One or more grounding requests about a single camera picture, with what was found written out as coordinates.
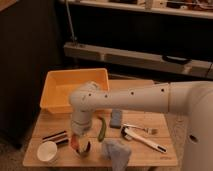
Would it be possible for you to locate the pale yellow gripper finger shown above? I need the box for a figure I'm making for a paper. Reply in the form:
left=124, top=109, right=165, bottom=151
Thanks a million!
left=78, top=135, right=89, bottom=153

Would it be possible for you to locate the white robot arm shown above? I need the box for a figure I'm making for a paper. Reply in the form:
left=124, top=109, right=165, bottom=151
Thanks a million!
left=69, top=81, right=213, bottom=171

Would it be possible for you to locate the small metal cup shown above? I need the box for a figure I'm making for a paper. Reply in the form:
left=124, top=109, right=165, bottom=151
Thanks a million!
left=76, top=141, right=91, bottom=157

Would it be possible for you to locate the lower black stick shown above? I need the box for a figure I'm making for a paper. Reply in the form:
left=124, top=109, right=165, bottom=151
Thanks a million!
left=56, top=139, right=69, bottom=145

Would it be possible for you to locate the green chili pepper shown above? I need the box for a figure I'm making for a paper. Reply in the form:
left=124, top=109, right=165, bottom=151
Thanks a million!
left=98, top=117, right=106, bottom=142

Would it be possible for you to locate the grey crumpled cloth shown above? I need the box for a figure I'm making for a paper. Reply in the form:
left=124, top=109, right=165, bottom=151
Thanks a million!
left=101, top=139, right=132, bottom=171

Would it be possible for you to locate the white ceramic bowl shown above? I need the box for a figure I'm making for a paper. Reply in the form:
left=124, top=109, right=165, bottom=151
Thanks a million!
left=37, top=141, right=58, bottom=163

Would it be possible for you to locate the blue sponge block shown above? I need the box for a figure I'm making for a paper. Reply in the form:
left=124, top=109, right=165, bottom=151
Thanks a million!
left=109, top=110, right=122, bottom=129

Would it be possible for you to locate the yellow plastic bin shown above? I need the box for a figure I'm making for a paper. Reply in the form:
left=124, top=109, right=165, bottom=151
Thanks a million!
left=40, top=68, right=109, bottom=114

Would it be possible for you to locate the silver metal fork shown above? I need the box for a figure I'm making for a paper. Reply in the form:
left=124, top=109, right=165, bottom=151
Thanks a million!
left=123, top=123, right=158, bottom=135

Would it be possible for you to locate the grey vertical pole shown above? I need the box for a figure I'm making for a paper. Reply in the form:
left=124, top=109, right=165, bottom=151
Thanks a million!
left=65, top=0, right=77, bottom=44

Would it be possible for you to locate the upper white shelf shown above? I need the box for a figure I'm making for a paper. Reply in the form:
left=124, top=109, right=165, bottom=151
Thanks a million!
left=59, top=0, right=213, bottom=19

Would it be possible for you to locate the grey metal shelf rail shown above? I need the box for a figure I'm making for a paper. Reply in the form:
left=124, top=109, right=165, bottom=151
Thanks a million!
left=64, top=42, right=213, bottom=79

